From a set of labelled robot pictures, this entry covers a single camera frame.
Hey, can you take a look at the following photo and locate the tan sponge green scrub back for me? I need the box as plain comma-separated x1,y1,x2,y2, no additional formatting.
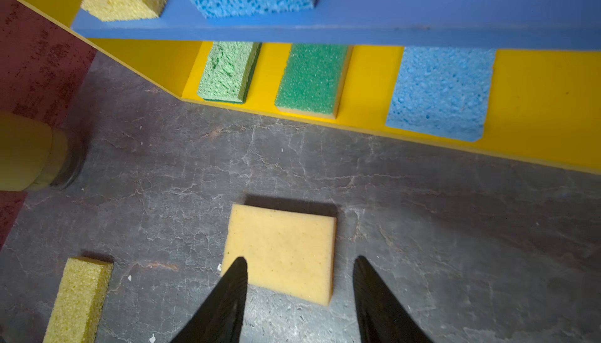
275,44,353,120

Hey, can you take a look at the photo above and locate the yellow-green pen cup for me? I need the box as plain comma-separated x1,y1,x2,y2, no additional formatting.
1,110,85,192

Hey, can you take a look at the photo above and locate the yellow shelf with coloured boards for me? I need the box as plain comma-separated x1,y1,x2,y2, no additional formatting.
17,0,600,175

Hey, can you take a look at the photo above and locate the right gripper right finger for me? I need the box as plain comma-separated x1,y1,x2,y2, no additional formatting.
353,255,431,342

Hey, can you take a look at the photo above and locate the green cellulose sponge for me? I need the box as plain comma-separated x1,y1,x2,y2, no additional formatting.
197,42,262,104

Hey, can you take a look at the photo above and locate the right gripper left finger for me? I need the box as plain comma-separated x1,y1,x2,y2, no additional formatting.
172,257,248,342

